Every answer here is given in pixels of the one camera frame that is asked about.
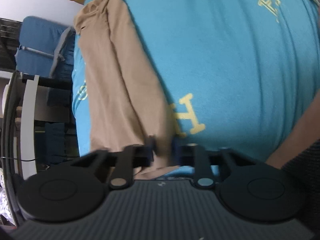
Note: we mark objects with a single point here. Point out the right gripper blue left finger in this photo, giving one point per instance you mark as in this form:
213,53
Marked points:
127,160

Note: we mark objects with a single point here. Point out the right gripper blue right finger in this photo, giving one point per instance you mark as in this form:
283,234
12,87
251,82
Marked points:
198,157

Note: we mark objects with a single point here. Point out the tan garment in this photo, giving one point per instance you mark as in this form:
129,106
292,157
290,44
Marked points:
126,101

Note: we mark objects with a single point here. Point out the person's right forearm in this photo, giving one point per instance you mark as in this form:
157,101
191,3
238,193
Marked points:
298,156

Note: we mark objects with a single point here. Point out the teal patterned bed sheet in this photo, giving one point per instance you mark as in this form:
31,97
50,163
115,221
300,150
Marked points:
235,73

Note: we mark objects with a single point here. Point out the grey seat cushion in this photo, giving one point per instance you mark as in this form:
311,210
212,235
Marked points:
58,52

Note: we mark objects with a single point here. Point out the blue covered chair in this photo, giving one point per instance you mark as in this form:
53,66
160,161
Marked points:
38,40

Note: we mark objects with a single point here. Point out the dark window with bars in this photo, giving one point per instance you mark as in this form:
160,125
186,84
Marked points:
9,33

